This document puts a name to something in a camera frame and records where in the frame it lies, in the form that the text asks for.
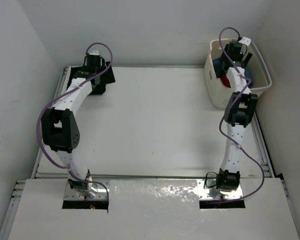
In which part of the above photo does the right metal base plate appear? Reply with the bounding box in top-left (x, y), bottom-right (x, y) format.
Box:
top-left (197, 178), bottom-right (244, 201)

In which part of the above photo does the blue shirt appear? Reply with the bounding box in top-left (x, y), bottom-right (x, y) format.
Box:
top-left (212, 58), bottom-right (254, 89)

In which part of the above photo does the cream laundry basket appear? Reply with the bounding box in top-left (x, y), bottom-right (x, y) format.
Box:
top-left (204, 38), bottom-right (272, 109)

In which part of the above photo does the black t shirt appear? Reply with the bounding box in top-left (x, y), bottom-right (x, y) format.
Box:
top-left (66, 66), bottom-right (116, 89)

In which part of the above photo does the red shirt in basket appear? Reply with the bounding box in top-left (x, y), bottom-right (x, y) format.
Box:
top-left (220, 72), bottom-right (231, 88)

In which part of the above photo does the metal base plate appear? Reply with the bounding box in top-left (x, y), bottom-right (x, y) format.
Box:
top-left (63, 183), bottom-right (108, 201)
top-left (197, 178), bottom-right (244, 201)

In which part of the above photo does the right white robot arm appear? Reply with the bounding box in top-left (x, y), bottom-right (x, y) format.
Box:
top-left (216, 37), bottom-right (258, 192)

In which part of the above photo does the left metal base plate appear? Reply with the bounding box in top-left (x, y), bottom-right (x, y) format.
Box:
top-left (63, 183), bottom-right (108, 201)

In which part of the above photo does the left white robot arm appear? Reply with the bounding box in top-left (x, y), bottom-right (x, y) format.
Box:
top-left (41, 50), bottom-right (108, 193)

